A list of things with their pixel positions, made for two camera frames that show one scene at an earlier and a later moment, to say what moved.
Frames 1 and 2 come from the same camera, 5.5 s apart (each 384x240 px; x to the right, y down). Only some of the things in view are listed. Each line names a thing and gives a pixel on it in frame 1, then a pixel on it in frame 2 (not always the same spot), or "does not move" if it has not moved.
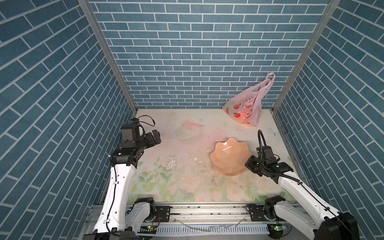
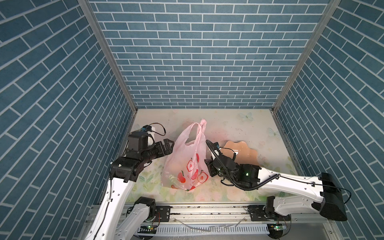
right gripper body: [255, 165] -> [213, 169]
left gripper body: [148, 141] -> [156, 151]
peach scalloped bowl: [229, 157] does not move
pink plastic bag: [246, 106] -> [187, 164]
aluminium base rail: [191, 221] does not move
